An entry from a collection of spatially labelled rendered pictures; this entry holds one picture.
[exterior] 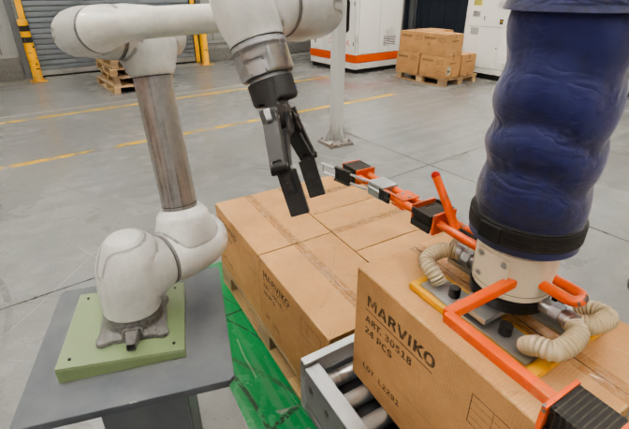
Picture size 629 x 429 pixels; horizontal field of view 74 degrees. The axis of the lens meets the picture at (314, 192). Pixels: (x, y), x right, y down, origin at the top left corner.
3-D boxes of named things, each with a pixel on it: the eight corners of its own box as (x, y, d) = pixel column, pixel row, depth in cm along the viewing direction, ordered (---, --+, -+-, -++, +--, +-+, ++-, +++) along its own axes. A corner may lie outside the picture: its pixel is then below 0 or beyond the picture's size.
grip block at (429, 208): (456, 227, 114) (459, 208, 111) (430, 237, 109) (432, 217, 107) (433, 214, 120) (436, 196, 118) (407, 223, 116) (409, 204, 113)
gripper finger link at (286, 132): (292, 114, 68) (288, 109, 67) (297, 170, 62) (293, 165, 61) (270, 122, 69) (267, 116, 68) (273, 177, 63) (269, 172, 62)
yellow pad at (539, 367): (561, 364, 85) (567, 346, 83) (530, 386, 80) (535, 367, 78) (436, 275, 111) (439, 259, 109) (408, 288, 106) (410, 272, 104)
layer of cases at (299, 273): (497, 323, 208) (514, 256, 190) (327, 418, 162) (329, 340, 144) (356, 220, 300) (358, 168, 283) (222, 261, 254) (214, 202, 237)
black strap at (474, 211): (607, 235, 87) (613, 218, 85) (538, 270, 76) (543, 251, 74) (511, 194, 104) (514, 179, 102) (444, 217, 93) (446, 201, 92)
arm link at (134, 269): (89, 306, 116) (75, 236, 107) (148, 277, 129) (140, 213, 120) (121, 332, 107) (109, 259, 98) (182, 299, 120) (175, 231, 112)
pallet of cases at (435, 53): (475, 81, 827) (484, 31, 787) (442, 87, 772) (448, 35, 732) (427, 71, 914) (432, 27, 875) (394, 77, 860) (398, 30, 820)
